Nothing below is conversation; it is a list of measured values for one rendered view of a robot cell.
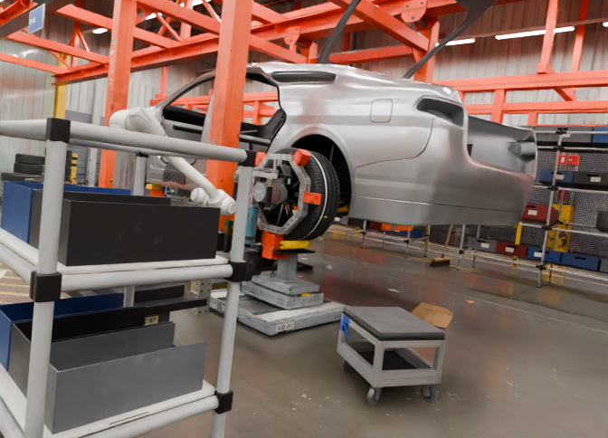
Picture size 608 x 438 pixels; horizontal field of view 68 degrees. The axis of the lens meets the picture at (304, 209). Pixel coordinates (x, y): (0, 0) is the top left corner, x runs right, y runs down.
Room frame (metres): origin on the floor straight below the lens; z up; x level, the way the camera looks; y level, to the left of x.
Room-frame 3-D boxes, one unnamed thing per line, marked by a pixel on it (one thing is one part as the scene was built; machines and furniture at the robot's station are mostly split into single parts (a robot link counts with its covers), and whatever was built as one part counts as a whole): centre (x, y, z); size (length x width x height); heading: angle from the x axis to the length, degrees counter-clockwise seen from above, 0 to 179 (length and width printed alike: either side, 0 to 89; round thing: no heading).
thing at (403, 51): (6.05, -0.52, 2.67); 1.77 x 0.10 x 0.12; 47
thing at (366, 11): (4.39, -0.28, 2.55); 2.58 x 0.12 x 0.40; 137
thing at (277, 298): (3.25, 0.09, 0.13); 0.50 x 0.36 x 0.10; 47
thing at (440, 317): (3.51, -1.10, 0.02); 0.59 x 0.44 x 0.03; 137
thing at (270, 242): (3.13, 0.17, 0.48); 0.16 x 0.12 x 0.17; 137
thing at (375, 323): (2.15, -0.48, 0.17); 0.43 x 0.36 x 0.34; 20
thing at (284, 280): (3.23, 0.08, 0.32); 0.40 x 0.30 x 0.28; 47
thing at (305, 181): (3.11, 0.19, 0.85); 0.54 x 0.07 x 0.54; 47
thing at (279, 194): (3.05, 0.24, 0.85); 0.21 x 0.14 x 0.14; 137
